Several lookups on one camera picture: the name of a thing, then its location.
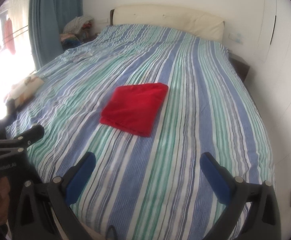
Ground striped blue green bedspread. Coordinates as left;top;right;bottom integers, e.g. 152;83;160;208
8;24;274;239

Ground patterned cushion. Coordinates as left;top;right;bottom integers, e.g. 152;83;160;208
8;75;45;108

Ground red sweater with white rabbit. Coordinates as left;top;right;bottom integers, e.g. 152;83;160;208
100;83;169;137

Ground cream padded headboard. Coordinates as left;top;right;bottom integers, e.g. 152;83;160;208
110;4;225;43

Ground blue curtain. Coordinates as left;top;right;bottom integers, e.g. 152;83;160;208
28;0;83;70

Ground pile of clothes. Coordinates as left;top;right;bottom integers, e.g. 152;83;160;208
60;15;97;50

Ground wall socket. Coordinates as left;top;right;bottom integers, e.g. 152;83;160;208
228;33;244;44

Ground red hanging garment outside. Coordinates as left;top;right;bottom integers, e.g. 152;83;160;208
4;18;16;54

